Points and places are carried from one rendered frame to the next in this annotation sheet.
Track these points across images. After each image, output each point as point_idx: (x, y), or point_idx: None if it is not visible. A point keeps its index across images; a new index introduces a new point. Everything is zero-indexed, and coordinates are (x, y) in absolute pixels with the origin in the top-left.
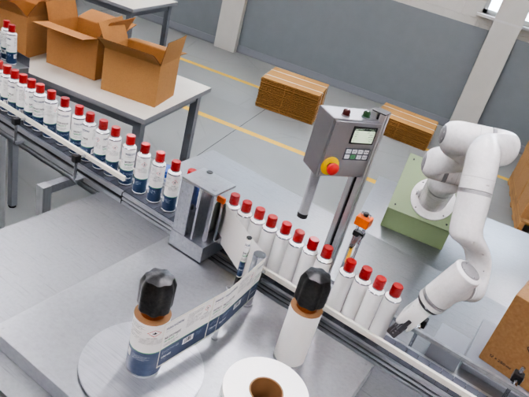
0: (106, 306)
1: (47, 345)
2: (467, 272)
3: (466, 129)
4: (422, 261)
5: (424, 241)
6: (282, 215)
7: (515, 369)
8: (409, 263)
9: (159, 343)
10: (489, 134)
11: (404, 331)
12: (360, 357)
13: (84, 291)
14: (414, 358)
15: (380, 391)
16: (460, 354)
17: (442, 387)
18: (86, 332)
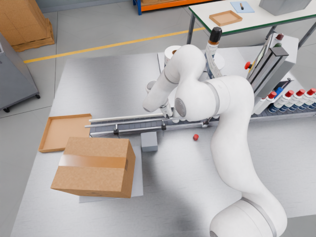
0: (233, 65)
1: (225, 51)
2: (152, 82)
3: (226, 75)
4: (203, 230)
5: None
6: (283, 174)
7: (118, 132)
8: (206, 214)
9: (206, 48)
10: (199, 53)
11: (170, 145)
12: (172, 106)
13: (242, 64)
14: (157, 122)
15: (159, 109)
16: (141, 120)
17: (142, 118)
18: (225, 58)
